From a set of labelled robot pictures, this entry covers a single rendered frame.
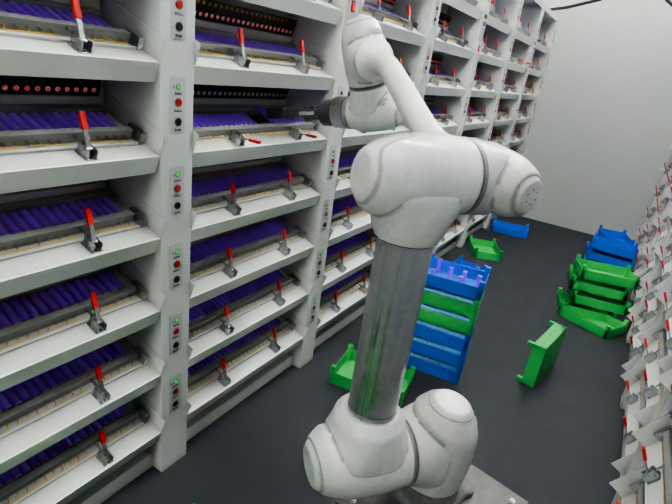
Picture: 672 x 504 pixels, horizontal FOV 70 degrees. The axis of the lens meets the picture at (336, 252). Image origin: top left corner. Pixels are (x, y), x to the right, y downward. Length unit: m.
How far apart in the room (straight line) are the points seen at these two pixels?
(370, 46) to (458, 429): 0.90
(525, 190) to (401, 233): 0.21
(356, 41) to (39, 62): 0.68
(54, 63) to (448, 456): 1.07
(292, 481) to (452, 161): 1.15
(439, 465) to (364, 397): 0.25
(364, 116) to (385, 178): 0.61
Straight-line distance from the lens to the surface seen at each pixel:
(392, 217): 0.77
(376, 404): 0.97
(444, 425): 1.10
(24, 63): 1.01
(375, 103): 1.32
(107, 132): 1.17
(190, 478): 1.64
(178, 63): 1.19
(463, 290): 1.99
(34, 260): 1.12
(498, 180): 0.84
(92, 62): 1.07
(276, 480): 1.63
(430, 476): 1.15
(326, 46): 1.71
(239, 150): 1.36
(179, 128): 1.20
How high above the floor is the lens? 1.20
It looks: 21 degrees down
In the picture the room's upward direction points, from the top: 8 degrees clockwise
